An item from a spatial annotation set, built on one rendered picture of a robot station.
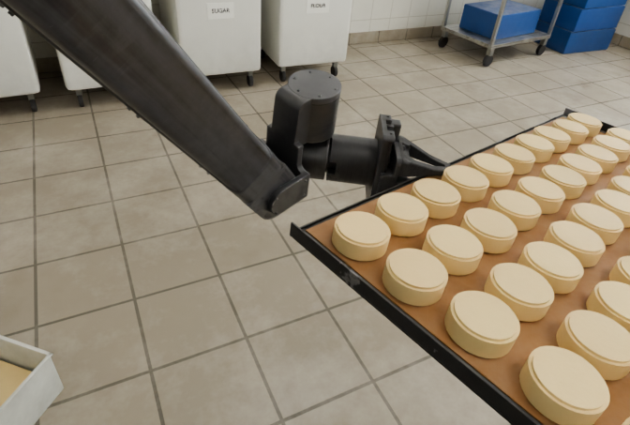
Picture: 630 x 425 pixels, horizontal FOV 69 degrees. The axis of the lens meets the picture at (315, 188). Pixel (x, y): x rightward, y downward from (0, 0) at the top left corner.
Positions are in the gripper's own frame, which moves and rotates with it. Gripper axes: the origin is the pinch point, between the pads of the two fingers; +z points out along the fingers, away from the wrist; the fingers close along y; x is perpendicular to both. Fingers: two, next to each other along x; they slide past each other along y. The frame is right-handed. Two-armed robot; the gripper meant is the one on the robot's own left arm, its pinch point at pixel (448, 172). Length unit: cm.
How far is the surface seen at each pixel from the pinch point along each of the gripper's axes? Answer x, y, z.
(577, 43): -388, 69, 211
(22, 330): -44, 102, -101
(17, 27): -181, 52, -172
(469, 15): -363, 53, 100
